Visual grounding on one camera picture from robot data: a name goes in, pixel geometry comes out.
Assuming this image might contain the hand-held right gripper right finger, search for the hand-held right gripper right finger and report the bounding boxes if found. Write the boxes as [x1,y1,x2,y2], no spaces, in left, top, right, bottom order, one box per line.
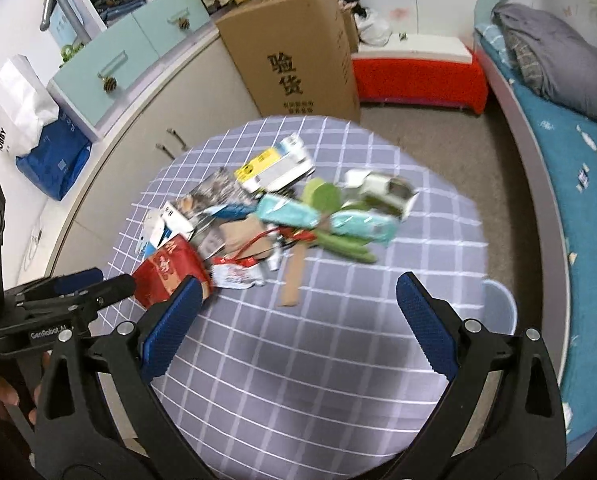
[393,272,567,480]

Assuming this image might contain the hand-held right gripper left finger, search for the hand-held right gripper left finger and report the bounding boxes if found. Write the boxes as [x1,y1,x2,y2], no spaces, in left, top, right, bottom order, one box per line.
[31,276,204,480]

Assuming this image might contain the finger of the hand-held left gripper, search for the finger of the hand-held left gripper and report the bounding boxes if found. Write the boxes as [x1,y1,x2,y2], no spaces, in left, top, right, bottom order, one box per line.
[8,267,105,305]
[16,274,137,332]

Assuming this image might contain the red packet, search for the red packet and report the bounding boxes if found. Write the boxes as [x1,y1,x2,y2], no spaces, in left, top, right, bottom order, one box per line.
[132,237,214,311]

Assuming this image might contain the pale blue plastic bin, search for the pale blue plastic bin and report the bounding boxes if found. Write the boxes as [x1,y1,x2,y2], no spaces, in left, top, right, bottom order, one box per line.
[481,280,519,338]

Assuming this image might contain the red and white wrapper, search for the red and white wrapper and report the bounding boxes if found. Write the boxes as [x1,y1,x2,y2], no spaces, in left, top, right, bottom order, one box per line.
[211,255,266,290]

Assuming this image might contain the white and blue box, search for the white and blue box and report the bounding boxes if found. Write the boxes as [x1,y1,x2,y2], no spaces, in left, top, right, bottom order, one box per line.
[138,202,196,256]

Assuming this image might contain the brown paper piece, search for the brown paper piece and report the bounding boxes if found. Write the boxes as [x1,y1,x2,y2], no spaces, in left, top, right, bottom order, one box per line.
[221,215,274,261]

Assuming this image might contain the teal tissue pack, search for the teal tissue pack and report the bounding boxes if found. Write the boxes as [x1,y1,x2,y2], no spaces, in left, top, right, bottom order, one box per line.
[256,194,321,233]
[328,210,398,246]

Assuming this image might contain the blue plastic bag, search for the blue plastic bag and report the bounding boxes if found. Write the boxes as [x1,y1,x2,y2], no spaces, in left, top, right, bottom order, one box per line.
[16,110,93,202]

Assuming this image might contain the blue and white packet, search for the blue and white packet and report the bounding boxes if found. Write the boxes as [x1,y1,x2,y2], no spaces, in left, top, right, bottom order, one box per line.
[193,202,259,233]

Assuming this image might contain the brown cardboard strip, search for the brown cardboard strip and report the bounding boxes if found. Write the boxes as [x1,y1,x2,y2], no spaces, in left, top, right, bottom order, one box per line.
[278,242,309,308]

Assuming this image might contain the grey checked tablecloth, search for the grey checked tablecloth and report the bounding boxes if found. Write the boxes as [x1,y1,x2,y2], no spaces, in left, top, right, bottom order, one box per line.
[98,115,489,480]

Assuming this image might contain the packets on table edge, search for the packets on table edge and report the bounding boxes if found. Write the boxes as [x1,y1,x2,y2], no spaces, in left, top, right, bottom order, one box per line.
[176,167,256,221]

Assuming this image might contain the white carton box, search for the white carton box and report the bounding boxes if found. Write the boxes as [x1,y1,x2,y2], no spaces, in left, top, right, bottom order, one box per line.
[341,169,419,222]

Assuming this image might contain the beige cabinet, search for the beige cabinet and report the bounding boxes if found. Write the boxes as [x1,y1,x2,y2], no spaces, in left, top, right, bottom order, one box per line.
[48,30,262,281]

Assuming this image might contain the green round lid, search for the green round lid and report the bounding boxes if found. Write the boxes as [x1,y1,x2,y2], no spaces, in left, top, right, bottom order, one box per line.
[302,178,341,213]

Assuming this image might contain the yellow and white box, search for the yellow and white box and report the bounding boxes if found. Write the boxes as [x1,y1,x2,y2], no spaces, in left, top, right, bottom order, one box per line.
[234,132,315,193]

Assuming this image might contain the white paper bag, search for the white paper bag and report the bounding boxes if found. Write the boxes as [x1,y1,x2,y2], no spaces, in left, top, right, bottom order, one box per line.
[0,55,59,153]

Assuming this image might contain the teal printed bed sheet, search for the teal printed bed sheet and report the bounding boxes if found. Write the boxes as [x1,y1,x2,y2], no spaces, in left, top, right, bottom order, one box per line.
[478,25,597,441]

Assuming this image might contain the light blue drawer cabinet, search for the light blue drawer cabinet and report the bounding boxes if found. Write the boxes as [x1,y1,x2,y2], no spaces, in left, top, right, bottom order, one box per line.
[47,0,216,142]

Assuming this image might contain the red bench with white top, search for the red bench with white top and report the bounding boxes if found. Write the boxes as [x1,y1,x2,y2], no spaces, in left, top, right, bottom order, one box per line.
[351,35,489,117]

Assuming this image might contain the grey plaid pillow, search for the grey plaid pillow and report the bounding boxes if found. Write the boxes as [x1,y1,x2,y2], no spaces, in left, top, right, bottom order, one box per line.
[503,30,546,101]

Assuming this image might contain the folded jeans stack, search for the folded jeans stack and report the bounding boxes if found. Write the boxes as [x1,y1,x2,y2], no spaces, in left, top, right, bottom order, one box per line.
[86,0,146,26]

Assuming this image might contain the light blue checked pillow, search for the light blue checked pillow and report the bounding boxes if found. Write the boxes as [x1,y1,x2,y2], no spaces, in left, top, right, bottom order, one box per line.
[478,22,510,61]

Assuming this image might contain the large cardboard box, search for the large cardboard box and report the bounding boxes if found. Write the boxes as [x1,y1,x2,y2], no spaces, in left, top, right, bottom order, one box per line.
[215,0,361,122]

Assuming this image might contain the grey duvet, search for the grey duvet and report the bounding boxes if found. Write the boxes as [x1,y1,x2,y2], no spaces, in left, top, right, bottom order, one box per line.
[493,2,597,136]

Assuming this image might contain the white plastic bag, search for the white plastic bag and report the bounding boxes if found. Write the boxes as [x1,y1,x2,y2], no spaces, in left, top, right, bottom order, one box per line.
[354,7,393,45]

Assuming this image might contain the white bed frame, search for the white bed frame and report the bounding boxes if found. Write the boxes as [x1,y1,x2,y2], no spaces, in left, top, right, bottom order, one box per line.
[473,0,597,461]

